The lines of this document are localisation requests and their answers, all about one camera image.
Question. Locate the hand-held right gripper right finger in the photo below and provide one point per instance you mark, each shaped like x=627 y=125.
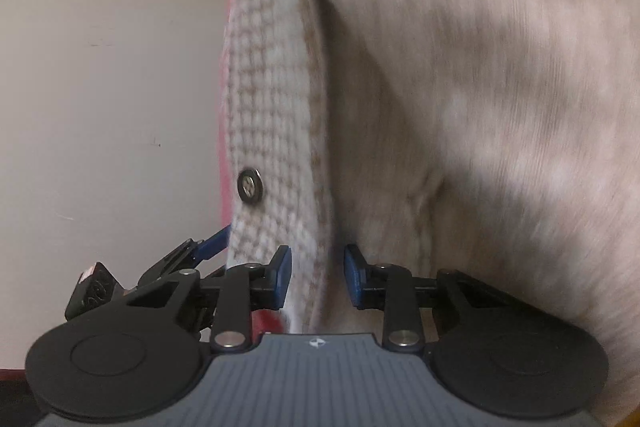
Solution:
x=354 y=277

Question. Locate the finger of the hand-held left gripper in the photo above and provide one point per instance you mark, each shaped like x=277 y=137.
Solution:
x=215 y=241

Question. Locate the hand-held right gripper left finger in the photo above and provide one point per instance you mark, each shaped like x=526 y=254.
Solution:
x=281 y=277

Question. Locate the beige houndstooth knit cardigan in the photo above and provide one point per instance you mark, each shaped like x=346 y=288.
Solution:
x=450 y=107

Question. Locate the pink floral blanket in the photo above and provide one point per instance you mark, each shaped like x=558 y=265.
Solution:
x=223 y=147

